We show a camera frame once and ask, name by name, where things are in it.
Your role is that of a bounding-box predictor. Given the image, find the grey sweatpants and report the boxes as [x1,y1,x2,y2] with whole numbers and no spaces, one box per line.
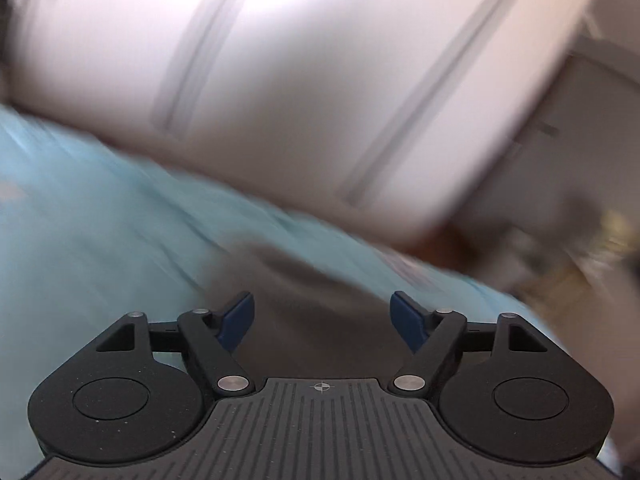
[202,243,412,384]

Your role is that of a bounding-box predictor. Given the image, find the light blue mushroom bedsheet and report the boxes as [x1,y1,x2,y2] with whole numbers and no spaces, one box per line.
[0,104,622,476]

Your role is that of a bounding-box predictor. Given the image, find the brown wooden door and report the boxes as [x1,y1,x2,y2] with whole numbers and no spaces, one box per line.
[458,39,639,245]

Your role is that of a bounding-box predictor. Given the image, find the white wardrobe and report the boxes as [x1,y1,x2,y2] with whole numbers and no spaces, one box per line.
[2,0,592,244]

